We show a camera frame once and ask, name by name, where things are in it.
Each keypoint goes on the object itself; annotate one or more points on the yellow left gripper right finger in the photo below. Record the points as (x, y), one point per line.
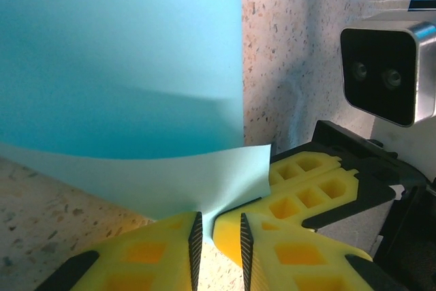
(299, 263)

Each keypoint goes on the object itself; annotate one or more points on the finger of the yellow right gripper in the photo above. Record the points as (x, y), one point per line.
(306, 165)
(306, 199)

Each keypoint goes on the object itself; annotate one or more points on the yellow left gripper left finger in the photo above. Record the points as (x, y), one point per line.
(143, 257)

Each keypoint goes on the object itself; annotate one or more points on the light blue paper sheet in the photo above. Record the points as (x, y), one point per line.
(119, 66)

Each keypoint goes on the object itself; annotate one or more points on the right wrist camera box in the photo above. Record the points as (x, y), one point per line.
(381, 73)

